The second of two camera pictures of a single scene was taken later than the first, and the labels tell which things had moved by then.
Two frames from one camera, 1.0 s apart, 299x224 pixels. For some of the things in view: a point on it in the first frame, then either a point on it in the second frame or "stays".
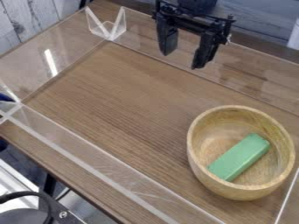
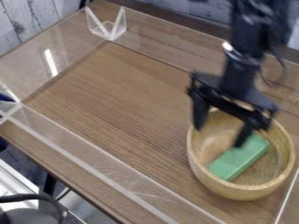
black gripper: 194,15 → 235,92
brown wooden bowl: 218,130 stays
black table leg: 50,186 stays
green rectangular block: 238,157 stays
